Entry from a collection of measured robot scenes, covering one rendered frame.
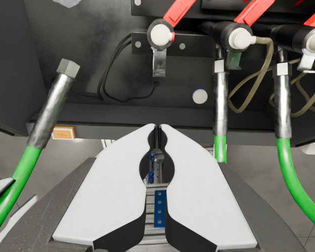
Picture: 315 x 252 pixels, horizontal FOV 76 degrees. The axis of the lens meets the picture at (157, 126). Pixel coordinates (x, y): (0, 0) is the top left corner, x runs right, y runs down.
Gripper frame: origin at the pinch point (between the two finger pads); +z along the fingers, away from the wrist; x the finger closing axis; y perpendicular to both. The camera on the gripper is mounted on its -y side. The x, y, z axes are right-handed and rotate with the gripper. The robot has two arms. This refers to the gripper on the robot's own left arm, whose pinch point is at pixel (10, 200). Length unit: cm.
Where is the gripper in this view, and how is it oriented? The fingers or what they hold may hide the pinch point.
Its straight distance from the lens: 23.0
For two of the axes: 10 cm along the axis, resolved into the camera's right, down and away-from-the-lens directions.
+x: 7.7, 6.4, 1.0
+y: -3.1, 2.4, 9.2
